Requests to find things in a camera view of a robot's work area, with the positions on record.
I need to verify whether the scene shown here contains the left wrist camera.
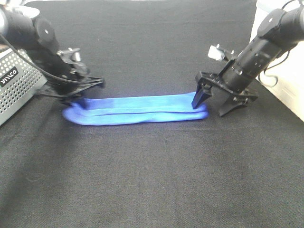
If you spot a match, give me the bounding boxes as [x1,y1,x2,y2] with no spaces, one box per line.
[57,47,90,77]

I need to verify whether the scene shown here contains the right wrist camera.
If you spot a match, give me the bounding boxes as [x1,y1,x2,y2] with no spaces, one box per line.
[207,44,236,61]

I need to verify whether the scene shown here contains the grey perforated plastic basket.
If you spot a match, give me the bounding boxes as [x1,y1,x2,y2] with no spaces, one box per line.
[0,7,48,126]

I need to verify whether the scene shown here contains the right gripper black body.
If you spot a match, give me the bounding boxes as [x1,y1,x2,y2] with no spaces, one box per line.
[195,60,258,101]

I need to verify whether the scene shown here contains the cream white slotted basket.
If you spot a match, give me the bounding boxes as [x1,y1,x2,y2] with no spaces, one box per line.
[250,0,304,120]

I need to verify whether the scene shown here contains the black table cloth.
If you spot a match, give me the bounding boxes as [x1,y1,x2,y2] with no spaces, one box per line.
[0,0,304,228]

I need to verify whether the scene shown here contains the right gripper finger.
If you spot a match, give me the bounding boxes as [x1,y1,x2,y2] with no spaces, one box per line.
[218,95,249,117]
[191,78,212,109]

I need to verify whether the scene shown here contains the blue microfiber towel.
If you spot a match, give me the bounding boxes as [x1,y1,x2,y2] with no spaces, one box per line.
[62,92,209,126]

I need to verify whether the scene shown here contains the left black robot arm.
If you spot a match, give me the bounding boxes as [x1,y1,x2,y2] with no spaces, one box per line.
[0,5,105,109]

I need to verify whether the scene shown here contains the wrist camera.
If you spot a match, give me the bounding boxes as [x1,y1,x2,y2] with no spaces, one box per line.
[57,47,90,77]
[207,44,236,61]

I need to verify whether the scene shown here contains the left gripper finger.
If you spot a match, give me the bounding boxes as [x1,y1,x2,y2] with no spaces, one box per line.
[79,97,89,109]
[60,95,75,106]

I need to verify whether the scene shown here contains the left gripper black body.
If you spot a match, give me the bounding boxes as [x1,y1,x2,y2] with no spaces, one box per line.
[41,68,105,100]

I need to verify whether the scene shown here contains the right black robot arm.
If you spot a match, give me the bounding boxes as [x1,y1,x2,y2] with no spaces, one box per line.
[191,6,304,116]

